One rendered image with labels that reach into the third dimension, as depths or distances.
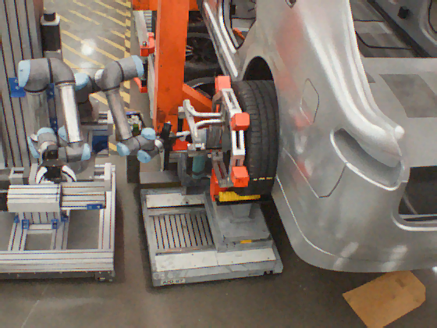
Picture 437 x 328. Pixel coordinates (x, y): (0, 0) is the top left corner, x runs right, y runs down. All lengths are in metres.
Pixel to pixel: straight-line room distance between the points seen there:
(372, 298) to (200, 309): 1.11
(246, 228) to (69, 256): 1.11
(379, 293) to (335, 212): 1.43
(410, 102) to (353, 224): 1.35
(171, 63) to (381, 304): 2.00
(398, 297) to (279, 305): 0.80
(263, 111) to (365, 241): 0.89
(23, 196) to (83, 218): 0.68
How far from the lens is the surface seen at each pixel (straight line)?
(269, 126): 2.73
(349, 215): 2.20
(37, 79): 2.44
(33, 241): 3.31
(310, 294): 3.42
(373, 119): 1.99
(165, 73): 3.22
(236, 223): 3.38
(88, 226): 3.34
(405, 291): 3.66
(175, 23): 3.07
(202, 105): 3.43
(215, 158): 3.20
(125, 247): 3.49
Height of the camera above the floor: 2.68
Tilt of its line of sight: 41 degrees down
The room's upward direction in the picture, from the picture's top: 8 degrees clockwise
